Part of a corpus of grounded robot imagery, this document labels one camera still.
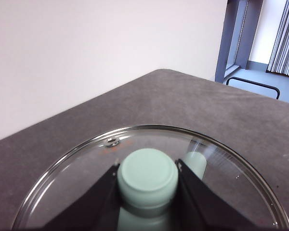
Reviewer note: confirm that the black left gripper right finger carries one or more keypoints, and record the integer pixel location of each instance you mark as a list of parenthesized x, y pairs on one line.
[(202, 207)]

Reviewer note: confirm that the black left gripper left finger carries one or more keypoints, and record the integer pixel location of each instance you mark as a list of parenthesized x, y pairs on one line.
[(91, 209)]

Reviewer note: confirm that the glass lid with green knob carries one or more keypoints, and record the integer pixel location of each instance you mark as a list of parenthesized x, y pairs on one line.
[(147, 173)]

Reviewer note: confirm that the striped grey curtain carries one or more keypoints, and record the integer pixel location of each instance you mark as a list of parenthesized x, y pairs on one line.
[(285, 36)]

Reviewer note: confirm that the black metal tube frame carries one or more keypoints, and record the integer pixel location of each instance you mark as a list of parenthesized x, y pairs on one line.
[(255, 83)]

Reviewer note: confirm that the blue-grey window frame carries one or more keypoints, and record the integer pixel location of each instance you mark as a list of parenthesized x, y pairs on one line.
[(231, 48)]

